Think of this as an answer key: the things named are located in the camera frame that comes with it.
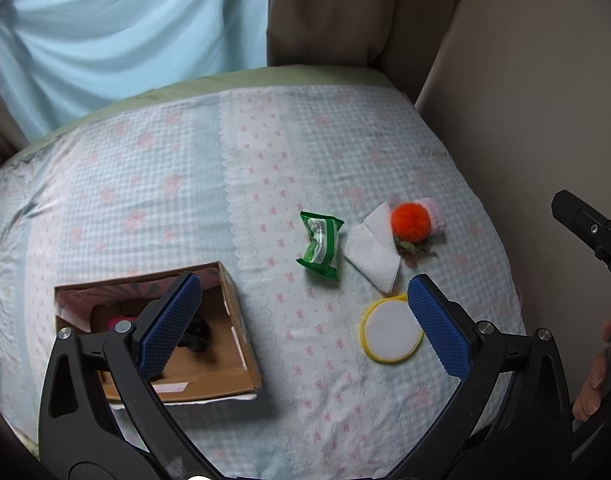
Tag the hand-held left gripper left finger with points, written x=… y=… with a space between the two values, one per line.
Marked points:
x=171 y=325

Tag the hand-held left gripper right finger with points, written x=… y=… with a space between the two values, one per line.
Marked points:
x=438 y=330

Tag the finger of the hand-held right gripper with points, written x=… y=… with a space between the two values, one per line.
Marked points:
x=588 y=227

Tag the yellow-rimmed white round puff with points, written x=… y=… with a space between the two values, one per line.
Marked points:
x=390 y=327

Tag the brown cardboard box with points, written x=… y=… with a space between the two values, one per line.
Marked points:
x=225 y=360

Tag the white paper napkin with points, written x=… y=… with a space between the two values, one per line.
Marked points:
x=373 y=256

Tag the orange pom-pom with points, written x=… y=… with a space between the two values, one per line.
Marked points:
x=410 y=220

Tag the pink soft sponge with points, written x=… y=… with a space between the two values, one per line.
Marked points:
x=438 y=215

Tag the green tissue packet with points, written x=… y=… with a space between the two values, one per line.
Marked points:
x=321 y=247

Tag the black soft item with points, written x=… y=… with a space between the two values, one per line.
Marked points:
x=198 y=338

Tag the pink soft item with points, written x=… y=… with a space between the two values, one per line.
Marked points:
x=120 y=320

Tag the person's right hand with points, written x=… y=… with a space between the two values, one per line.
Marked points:
x=591 y=385

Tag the dried flower sprig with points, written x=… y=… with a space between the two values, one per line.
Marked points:
x=411 y=251

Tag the checked floral bed sheet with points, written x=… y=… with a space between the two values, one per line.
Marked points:
x=185 y=170

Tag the pale green mattress cover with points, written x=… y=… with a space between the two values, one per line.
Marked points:
x=135 y=101

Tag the light blue curtain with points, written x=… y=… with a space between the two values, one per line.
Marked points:
x=125 y=30

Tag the beige curtain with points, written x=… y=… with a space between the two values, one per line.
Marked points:
x=335 y=10

